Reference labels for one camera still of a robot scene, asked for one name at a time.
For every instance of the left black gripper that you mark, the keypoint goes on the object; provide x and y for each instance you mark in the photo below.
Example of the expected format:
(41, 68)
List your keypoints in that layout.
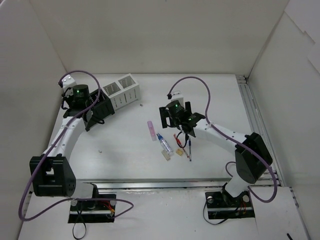
(100, 105)

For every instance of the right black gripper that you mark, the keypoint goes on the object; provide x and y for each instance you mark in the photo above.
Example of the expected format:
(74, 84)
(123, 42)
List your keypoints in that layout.
(164, 117)

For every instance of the pink highlighter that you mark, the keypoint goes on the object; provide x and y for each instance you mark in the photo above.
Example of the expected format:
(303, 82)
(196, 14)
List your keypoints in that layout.
(151, 130)

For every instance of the blue cap spray bottle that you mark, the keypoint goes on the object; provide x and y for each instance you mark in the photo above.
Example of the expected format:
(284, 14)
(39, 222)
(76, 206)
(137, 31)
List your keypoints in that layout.
(165, 145)

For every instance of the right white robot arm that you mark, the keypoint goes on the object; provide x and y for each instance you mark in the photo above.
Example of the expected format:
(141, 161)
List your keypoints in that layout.
(252, 157)

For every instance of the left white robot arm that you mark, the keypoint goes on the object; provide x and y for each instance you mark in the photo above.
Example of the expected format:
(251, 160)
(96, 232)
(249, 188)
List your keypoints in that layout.
(52, 173)

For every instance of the black slotted container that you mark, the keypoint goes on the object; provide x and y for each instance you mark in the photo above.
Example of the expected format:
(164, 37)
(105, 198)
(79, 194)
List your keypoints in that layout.
(103, 107)

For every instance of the red pen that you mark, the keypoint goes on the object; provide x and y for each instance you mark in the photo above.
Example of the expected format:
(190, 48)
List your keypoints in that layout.
(180, 146)

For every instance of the blue pen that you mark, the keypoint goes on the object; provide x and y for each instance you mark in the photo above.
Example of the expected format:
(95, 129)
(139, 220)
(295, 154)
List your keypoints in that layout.
(190, 149)

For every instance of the white slotted container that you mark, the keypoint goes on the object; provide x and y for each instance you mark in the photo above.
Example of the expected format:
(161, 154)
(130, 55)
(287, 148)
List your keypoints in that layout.
(123, 91)

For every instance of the yellow eraser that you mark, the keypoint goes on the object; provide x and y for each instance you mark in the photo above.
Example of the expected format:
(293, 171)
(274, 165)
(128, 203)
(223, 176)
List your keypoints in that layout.
(179, 152)

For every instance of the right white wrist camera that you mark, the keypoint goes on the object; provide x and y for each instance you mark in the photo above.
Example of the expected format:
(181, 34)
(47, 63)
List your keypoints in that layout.
(176, 96)

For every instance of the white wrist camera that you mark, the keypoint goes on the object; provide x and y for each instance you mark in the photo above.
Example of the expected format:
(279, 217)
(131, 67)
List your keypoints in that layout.
(176, 96)
(67, 82)

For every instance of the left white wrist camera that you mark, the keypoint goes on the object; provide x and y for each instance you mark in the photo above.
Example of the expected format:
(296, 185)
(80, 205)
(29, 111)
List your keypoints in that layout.
(67, 82)

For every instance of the aluminium front rail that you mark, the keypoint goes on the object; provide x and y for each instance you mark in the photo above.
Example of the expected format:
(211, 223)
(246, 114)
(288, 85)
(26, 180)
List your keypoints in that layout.
(192, 183)

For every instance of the aluminium side rail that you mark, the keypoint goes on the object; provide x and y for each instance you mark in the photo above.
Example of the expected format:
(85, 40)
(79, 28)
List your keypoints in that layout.
(256, 121)

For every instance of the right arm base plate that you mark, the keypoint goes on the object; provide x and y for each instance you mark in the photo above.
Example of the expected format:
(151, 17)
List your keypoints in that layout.
(218, 207)

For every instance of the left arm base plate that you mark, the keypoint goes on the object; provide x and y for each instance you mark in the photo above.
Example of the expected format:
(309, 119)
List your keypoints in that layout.
(92, 212)

